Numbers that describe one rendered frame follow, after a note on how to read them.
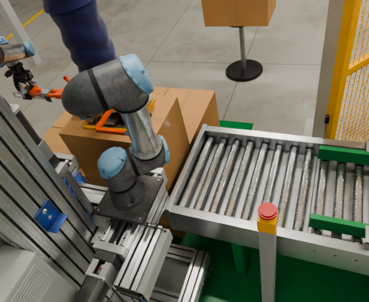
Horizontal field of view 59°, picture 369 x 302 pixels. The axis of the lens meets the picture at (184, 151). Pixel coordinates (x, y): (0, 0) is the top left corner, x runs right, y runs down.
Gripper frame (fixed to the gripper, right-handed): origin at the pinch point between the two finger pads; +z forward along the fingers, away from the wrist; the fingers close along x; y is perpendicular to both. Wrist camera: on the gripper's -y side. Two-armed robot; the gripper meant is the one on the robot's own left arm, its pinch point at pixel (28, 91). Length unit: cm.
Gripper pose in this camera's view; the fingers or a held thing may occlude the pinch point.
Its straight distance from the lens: 226.0
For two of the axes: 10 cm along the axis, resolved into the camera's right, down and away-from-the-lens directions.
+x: 3.2, -7.2, 6.1
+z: 1.8, 6.8, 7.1
